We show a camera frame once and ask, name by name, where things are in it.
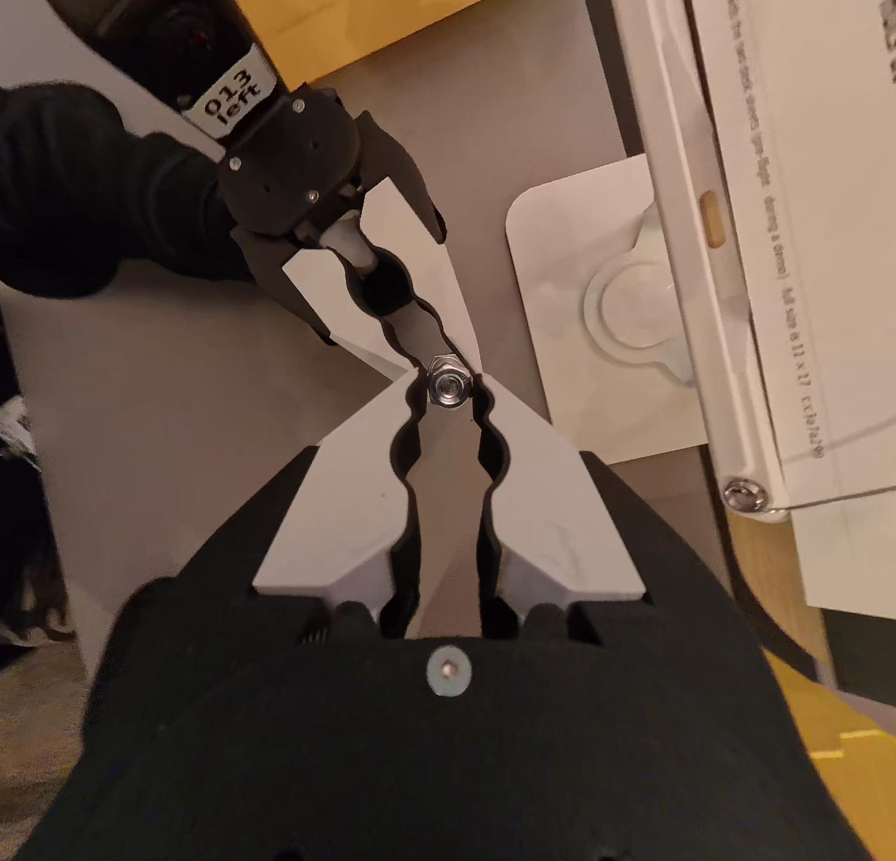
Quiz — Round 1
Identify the person's dark clothing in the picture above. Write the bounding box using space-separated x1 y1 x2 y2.
0 301 72 648

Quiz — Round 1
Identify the thin metal wire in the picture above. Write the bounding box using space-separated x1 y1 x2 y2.
766 485 896 512

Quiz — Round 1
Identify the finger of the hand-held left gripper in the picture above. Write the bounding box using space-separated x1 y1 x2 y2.
359 177 484 375
282 247 428 375

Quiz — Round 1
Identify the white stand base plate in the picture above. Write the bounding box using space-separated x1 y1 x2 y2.
505 154 711 466

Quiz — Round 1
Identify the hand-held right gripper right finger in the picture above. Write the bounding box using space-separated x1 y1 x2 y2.
468 372 645 627

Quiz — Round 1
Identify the yellow plastic bin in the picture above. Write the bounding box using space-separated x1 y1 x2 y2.
763 647 896 861
213 0 575 84

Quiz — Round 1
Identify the white paper tag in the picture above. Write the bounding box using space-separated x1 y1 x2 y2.
0 395 36 461

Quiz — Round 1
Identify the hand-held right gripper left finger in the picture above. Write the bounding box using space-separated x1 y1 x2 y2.
252 370 429 627

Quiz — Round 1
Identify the person's left hand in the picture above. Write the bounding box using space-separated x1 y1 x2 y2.
115 129 252 284

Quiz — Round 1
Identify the steel hex bolt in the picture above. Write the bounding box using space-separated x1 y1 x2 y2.
427 367 476 408

